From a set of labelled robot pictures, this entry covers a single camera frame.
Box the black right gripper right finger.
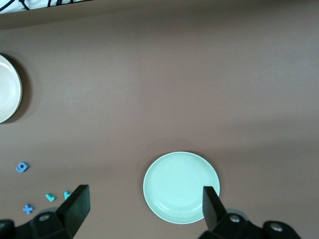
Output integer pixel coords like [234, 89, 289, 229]
[199, 185, 253, 239]

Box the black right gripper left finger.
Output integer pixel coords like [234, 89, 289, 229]
[29, 184, 91, 239]

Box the light green plate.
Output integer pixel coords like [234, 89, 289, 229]
[143, 151, 221, 225]

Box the blue foam plus sign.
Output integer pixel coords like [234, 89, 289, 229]
[22, 204, 36, 215]

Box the blue foam number six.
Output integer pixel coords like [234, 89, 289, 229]
[15, 161, 30, 173]

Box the beige plate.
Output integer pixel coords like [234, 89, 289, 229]
[0, 53, 23, 124]

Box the brown table cover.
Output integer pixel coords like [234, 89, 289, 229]
[0, 0, 319, 239]

